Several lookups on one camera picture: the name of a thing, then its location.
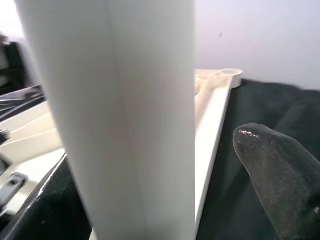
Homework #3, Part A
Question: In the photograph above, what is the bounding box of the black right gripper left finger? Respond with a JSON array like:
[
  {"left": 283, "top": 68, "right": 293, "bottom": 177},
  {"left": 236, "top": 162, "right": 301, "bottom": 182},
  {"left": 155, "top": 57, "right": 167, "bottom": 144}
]
[{"left": 0, "top": 152, "right": 95, "bottom": 240}]

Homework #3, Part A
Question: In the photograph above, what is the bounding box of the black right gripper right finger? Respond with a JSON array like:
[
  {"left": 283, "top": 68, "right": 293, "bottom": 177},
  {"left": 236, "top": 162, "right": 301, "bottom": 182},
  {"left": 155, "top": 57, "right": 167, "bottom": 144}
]
[{"left": 232, "top": 122, "right": 320, "bottom": 240}]

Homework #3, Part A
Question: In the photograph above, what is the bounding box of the white ribbed plastic table top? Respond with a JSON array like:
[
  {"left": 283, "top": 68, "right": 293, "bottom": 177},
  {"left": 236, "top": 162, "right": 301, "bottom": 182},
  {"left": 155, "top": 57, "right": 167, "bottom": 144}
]
[{"left": 0, "top": 67, "right": 243, "bottom": 240}]

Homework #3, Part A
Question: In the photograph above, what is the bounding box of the white tapered plastic table leg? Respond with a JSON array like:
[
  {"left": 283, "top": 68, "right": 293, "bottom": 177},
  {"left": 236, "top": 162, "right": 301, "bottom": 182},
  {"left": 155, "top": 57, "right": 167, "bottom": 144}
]
[{"left": 14, "top": 0, "right": 197, "bottom": 240}]

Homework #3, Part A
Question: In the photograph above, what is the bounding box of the black quilted bench cover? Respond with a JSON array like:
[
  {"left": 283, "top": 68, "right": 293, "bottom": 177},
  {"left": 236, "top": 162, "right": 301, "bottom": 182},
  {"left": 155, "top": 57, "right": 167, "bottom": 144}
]
[{"left": 0, "top": 78, "right": 320, "bottom": 240}]

